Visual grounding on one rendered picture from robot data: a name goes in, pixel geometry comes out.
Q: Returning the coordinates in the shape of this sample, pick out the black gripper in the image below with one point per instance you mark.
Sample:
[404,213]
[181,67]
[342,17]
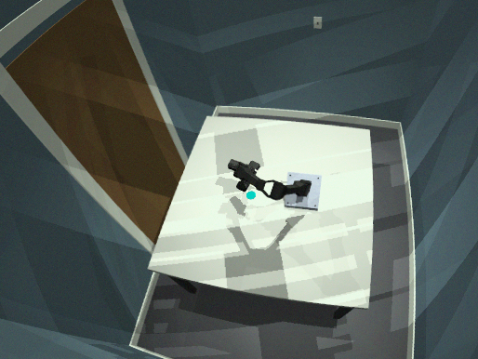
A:
[243,184]

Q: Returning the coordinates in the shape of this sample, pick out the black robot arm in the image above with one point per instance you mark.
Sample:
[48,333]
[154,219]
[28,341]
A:
[279,190]

